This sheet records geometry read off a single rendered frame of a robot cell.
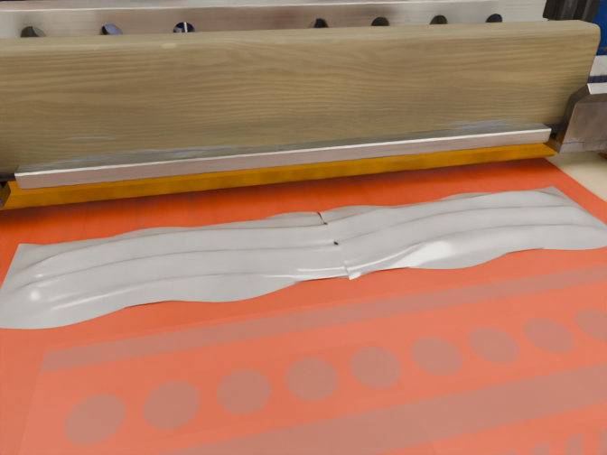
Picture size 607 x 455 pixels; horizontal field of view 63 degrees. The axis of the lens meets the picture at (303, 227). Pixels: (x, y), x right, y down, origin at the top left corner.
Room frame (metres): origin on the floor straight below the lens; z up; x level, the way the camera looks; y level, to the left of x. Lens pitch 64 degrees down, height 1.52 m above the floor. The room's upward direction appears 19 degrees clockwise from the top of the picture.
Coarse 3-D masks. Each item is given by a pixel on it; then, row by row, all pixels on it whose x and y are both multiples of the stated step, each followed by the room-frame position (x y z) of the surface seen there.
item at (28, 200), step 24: (312, 168) 0.19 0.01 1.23; (336, 168) 0.20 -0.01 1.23; (360, 168) 0.20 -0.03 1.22; (384, 168) 0.21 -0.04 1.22; (408, 168) 0.22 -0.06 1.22; (48, 192) 0.11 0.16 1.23; (72, 192) 0.12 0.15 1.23; (96, 192) 0.12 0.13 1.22; (120, 192) 0.13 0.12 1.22; (144, 192) 0.13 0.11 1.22; (168, 192) 0.14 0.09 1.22
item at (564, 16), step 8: (552, 0) 0.44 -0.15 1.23; (560, 0) 0.43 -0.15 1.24; (568, 0) 0.43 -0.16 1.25; (576, 0) 0.43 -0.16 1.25; (584, 0) 0.43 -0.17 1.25; (592, 0) 0.43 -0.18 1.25; (600, 0) 0.44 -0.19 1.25; (544, 8) 0.44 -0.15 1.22; (552, 8) 0.43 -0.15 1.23; (560, 8) 0.42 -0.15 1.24; (568, 8) 0.43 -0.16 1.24; (576, 8) 0.43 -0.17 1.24; (584, 8) 0.43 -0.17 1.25; (592, 8) 0.44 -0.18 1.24; (544, 16) 0.43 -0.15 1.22; (552, 16) 0.43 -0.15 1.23; (560, 16) 0.42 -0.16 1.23; (568, 16) 0.42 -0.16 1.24; (576, 16) 0.42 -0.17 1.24; (584, 16) 0.42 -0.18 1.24; (592, 16) 0.43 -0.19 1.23
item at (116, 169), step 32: (480, 128) 0.25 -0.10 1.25; (512, 128) 0.25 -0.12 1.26; (544, 128) 0.26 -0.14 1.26; (96, 160) 0.13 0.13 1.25; (128, 160) 0.13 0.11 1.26; (160, 160) 0.14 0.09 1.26; (192, 160) 0.15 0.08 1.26; (224, 160) 0.15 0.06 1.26; (256, 160) 0.16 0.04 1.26; (288, 160) 0.17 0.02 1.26; (320, 160) 0.18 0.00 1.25
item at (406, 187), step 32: (512, 160) 0.27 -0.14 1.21; (544, 160) 0.28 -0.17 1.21; (320, 192) 0.18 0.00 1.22; (352, 192) 0.19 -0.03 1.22; (384, 192) 0.19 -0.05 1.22; (416, 192) 0.20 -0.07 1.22; (448, 192) 0.21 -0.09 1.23; (576, 192) 0.23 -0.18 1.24; (512, 256) 0.15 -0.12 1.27; (544, 256) 0.15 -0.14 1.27; (576, 256) 0.16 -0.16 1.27; (384, 288) 0.10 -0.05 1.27; (416, 288) 0.11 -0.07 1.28
